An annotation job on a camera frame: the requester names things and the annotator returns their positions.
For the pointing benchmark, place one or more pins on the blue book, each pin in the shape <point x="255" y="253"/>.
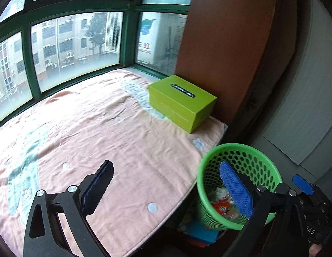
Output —
<point x="202" y="231"/>

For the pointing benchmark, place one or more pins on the red snack bag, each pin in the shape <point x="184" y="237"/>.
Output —
<point x="219" y="208"/>

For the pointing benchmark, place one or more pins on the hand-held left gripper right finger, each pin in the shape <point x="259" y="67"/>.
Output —
<point x="237" y="187"/>

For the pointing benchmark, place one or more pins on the dark green window frame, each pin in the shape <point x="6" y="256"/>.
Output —
<point x="28" y="59"/>

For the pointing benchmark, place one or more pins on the person's right hand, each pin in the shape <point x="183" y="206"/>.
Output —
<point x="315" y="250"/>

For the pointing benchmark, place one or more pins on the tree outside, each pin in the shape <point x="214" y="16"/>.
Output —
<point x="96" y="32"/>

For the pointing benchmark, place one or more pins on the green cardboard box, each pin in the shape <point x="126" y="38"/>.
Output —
<point x="182" y="99"/>

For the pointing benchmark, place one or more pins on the white louvered panel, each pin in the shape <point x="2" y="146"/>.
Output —
<point x="113" y="32"/>

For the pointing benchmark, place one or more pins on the pink printed blanket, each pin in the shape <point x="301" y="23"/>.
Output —
<point x="88" y="128"/>

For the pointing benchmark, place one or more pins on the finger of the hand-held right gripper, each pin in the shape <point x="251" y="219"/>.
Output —
<point x="302" y="184"/>

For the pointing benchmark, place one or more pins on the green perforated plastic basket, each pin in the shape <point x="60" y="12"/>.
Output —
<point x="208" y="166"/>

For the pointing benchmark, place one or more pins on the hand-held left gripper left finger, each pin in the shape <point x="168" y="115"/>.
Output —
<point x="97" y="186"/>

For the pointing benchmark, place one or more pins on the brown wooden cabinet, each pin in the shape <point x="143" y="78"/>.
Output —
<point x="222" y="45"/>

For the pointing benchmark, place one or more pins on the beige apartment building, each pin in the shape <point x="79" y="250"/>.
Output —
<point x="56" y="48"/>

